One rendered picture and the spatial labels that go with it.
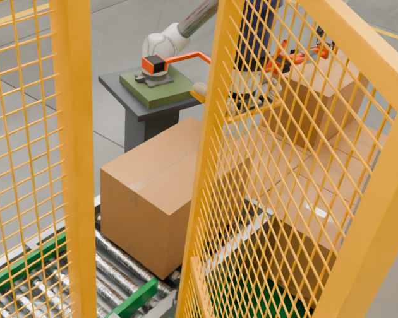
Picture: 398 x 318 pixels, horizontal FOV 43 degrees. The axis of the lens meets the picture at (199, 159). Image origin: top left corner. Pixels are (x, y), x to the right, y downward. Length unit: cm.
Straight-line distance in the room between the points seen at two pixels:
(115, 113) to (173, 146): 194
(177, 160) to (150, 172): 15
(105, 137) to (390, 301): 296
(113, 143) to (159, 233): 189
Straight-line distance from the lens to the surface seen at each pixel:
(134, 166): 221
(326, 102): 300
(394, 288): 133
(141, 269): 233
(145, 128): 314
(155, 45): 299
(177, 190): 211
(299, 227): 267
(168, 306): 217
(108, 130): 406
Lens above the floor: 236
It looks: 38 degrees down
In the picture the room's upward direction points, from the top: 8 degrees clockwise
